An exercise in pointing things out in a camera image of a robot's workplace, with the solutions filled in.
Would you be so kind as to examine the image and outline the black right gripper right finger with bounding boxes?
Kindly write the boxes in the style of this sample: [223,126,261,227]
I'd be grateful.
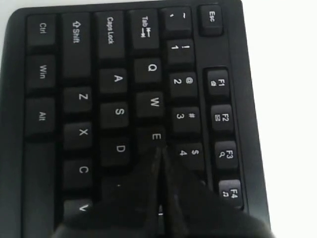
[161,147,274,238]

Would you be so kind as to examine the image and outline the black acer keyboard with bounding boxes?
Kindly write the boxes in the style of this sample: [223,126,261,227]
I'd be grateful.
[0,0,271,238]

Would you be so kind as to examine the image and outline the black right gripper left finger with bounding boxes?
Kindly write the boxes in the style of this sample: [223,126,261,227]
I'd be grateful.
[52,147,161,238]

